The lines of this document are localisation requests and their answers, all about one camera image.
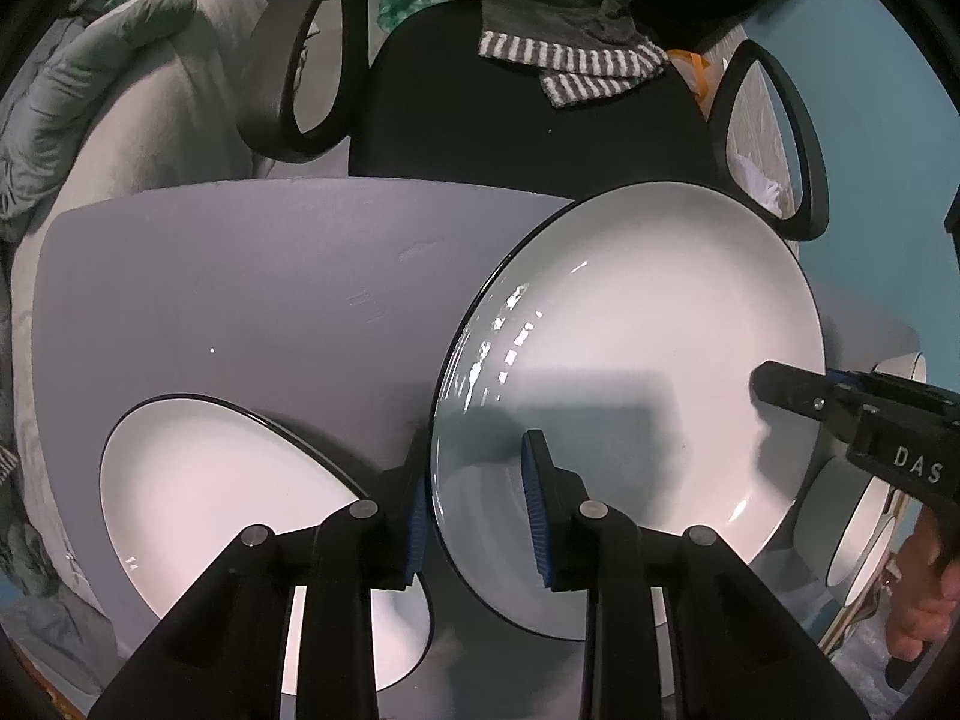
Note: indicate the black office chair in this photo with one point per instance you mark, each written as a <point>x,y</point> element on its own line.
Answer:
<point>450,127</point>

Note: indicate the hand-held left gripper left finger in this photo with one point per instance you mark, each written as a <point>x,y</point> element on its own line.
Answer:
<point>416,532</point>

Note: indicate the grey striped towel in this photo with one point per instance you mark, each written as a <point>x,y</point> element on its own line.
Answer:
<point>555,0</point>

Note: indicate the person's right hand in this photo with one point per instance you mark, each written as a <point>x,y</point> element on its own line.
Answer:
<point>919,600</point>

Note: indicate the large white plate black rim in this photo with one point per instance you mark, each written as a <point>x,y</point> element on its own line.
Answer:
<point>210,480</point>
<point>637,315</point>

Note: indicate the clear plastic bag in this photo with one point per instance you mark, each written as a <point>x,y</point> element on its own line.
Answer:
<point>870,667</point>

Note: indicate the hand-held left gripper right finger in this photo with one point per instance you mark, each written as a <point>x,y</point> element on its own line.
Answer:
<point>536,510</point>

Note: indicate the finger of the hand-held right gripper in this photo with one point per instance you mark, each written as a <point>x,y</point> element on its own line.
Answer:
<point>795,388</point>

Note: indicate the white bowl black rim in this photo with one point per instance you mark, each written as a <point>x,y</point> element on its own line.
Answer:
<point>876,562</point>
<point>840,517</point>
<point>900,366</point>

